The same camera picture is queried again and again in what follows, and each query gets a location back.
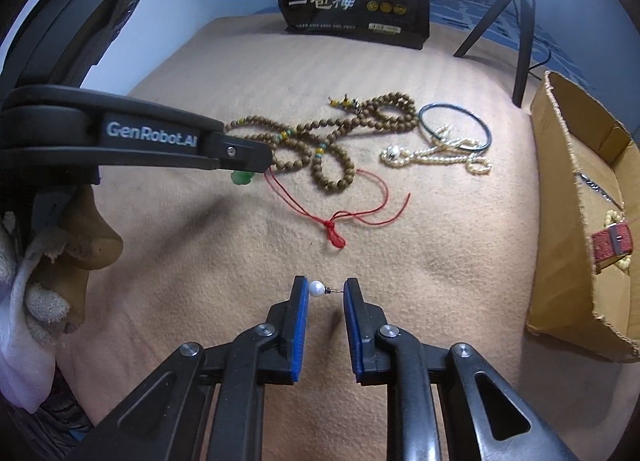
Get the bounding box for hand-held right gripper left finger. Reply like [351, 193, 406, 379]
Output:
[65, 276, 311, 461]

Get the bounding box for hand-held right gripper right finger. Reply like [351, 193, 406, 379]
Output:
[343, 278, 581, 461]

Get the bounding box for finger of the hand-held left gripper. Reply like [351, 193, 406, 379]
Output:
[200, 124, 274, 174]

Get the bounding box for white pearl earring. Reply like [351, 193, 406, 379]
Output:
[309, 281, 346, 298]

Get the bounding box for red cord green pendant necklace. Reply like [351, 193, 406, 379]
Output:
[232, 166, 412, 249]

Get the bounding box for white pearl necklace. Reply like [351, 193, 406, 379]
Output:
[379, 125, 493, 177]

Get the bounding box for brown wooden bead necklace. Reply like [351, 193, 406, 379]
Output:
[225, 94, 421, 197]

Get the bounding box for blue bangle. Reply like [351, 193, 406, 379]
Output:
[419, 102, 493, 152]

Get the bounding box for cardboard box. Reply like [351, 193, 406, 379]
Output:
[525, 70, 640, 364]

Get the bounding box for person's left hand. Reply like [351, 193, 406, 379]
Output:
[0, 186, 124, 342]

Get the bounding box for dark patterned cloth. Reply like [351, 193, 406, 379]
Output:
[37, 366, 96, 442]

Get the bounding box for blue patterned sheet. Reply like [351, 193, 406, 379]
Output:
[429, 0, 571, 92]

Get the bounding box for dark thin metal piece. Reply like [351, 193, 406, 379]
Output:
[575, 174, 626, 209]

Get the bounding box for black tripod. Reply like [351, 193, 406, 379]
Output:
[452, 0, 538, 107]

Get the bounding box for red beaded bracelet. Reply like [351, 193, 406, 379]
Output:
[591, 224, 636, 272]

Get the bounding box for cream bead bracelet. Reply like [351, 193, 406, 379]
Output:
[604, 210, 640, 272]

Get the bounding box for black cable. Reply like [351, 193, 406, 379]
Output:
[541, 34, 557, 73]

